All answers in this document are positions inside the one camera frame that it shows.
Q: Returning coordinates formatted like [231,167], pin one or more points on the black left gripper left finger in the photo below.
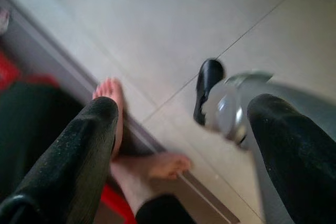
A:
[65,161]

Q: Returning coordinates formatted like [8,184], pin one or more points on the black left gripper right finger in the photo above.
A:
[296,155]

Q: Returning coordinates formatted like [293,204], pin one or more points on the silver robot leg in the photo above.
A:
[228,113]

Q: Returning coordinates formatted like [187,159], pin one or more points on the person's bare foot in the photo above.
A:
[157,166]
[110,87]

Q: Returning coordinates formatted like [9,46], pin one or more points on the grey door floor track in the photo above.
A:
[52,48]

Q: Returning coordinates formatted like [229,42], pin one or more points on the black robot foot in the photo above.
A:
[207,77]

